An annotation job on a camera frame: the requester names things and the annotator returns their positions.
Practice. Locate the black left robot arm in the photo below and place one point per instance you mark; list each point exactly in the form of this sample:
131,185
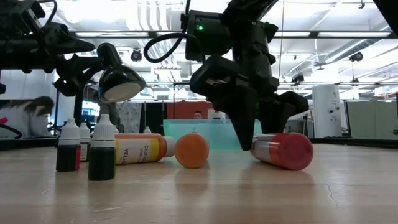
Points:
12,12

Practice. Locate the person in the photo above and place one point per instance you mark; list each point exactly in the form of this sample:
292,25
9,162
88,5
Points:
198,115

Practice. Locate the black ceiling camera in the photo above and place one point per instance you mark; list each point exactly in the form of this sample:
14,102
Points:
136,55
356,56
298,77

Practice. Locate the black aluminium table frame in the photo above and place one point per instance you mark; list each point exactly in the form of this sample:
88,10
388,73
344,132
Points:
342,140

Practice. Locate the red-tipped dark red bottle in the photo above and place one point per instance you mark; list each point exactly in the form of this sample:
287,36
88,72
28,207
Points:
216,115

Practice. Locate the white cylindrical machine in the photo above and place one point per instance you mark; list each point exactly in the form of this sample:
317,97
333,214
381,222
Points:
326,112

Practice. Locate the red panel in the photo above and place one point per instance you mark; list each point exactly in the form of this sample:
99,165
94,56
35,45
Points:
183,110

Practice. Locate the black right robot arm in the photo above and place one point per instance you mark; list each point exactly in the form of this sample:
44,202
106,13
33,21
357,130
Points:
205,37

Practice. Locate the small white-capped dropper bottle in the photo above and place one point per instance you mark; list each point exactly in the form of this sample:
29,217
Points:
84,137
67,155
147,130
102,161

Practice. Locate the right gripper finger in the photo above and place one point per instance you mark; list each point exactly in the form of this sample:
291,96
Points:
247,127
283,112

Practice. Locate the white brown fluffy object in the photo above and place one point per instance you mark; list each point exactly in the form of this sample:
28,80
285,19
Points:
28,118

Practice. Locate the grey cabinet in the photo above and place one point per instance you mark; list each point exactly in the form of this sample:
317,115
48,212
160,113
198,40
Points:
373,119

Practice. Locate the black gooseneck desk lamp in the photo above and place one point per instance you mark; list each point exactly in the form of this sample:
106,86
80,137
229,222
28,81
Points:
118,71

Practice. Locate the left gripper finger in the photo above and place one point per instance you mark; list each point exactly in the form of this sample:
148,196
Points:
68,43
70,77

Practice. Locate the orange-tipped red coloring bottle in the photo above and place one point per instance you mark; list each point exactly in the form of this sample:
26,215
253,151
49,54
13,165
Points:
289,152

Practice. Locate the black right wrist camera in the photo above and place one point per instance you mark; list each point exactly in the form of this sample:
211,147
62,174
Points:
211,77

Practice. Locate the teal translucent plastic tray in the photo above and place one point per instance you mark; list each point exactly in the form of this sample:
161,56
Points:
217,133

